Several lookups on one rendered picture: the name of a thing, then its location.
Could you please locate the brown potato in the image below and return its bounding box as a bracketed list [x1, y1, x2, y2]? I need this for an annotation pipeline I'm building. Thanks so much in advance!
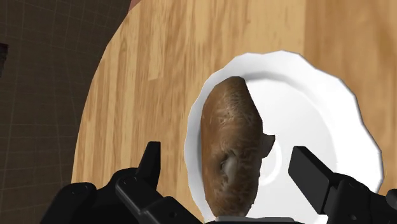
[200, 76, 276, 218]

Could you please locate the white scalloped plate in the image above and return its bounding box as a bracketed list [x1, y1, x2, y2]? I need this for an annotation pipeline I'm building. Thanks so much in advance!
[184, 50, 385, 224]

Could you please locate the round wooden table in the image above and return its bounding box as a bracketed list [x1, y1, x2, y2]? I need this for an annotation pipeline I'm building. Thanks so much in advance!
[71, 0, 397, 224]

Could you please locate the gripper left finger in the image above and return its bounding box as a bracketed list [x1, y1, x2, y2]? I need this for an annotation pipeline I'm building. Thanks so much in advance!
[39, 141, 203, 224]

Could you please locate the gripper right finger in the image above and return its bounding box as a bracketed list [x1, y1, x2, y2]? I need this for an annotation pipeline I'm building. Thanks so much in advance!
[288, 146, 397, 224]

